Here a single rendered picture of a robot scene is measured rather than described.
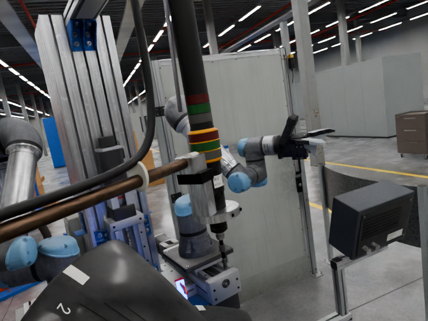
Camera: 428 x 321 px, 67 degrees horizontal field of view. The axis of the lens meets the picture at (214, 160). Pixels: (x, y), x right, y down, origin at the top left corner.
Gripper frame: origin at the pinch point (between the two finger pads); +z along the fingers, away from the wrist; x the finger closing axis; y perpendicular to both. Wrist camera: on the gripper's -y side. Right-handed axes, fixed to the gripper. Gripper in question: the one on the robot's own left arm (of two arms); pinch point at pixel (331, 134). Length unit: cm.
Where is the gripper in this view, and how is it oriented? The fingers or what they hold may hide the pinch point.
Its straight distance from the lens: 116.6
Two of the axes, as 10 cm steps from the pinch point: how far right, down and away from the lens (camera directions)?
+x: -4.9, 3.5, -8.0
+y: 2.3, 9.4, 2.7
